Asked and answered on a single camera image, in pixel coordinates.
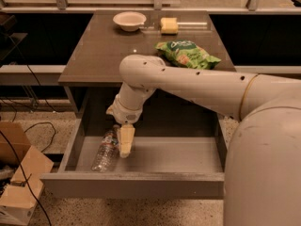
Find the clear plastic water bottle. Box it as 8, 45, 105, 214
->
91, 125, 119, 172

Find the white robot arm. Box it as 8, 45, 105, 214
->
107, 55, 301, 226

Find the white bowl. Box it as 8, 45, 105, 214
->
113, 11, 147, 32

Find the grey counter cabinet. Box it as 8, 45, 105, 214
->
58, 10, 234, 111

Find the black floor cable left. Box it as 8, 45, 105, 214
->
0, 31, 58, 226

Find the brown cardboard box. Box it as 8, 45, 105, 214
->
0, 121, 54, 226

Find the green chip bag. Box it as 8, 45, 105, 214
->
155, 40, 221, 70

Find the yellow sponge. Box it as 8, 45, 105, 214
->
160, 18, 178, 34

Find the grey open drawer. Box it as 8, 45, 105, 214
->
40, 89, 239, 201

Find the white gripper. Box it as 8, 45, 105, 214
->
106, 95, 142, 158

